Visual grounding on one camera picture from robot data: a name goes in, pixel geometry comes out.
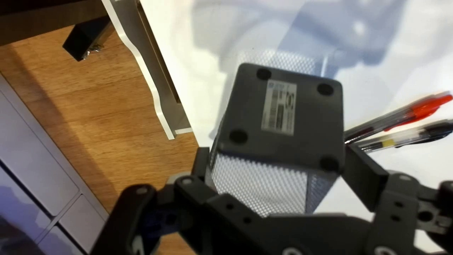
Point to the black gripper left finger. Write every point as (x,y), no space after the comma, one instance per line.
(208,221)

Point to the grey mesh basket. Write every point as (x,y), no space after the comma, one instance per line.
(279,146)

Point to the black desk leg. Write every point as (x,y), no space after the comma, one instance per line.
(83,37)

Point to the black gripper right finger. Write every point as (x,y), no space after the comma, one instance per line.
(409,218)

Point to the grey floor cabinet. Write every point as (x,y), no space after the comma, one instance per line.
(41,192)

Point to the black pen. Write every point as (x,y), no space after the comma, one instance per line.
(424,133)

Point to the red pen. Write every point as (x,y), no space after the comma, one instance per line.
(415,110)

